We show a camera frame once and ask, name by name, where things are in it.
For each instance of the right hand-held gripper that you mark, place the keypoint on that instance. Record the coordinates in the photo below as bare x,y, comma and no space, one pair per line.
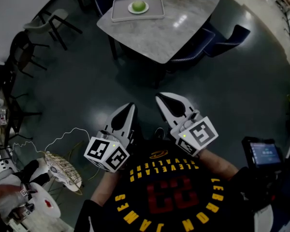
198,134

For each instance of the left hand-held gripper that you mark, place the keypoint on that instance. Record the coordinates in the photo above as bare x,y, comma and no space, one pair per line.
104,151

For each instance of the round green vegetable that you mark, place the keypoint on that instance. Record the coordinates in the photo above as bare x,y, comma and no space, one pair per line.
138,5

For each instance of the person's left forearm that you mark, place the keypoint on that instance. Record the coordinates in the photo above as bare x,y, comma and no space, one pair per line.
102,187

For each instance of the person's right forearm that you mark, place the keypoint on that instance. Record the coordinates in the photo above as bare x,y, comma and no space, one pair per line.
217,163

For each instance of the person's dark shoe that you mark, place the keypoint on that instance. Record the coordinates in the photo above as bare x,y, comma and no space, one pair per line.
160,132

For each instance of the grey marble table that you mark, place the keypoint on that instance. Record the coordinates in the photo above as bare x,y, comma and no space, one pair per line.
159,37

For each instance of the person's dark printed jersey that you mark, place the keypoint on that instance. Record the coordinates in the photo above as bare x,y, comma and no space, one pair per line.
174,197

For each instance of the black tablet with lit screen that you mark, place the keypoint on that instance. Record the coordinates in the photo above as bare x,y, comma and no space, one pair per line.
264,152

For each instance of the white round plate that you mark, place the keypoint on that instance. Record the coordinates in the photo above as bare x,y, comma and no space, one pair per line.
130,8

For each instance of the grey rectangular tray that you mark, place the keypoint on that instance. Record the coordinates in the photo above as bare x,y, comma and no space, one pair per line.
120,11

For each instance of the black metal rack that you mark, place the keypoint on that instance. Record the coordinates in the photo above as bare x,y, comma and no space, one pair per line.
12,110

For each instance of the small white round table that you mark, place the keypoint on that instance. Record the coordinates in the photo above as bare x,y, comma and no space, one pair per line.
52,210

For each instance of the black round chair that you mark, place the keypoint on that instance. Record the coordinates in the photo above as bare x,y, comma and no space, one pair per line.
20,52

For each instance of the beige chair with black legs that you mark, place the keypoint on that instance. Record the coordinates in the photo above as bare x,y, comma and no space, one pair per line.
44,23

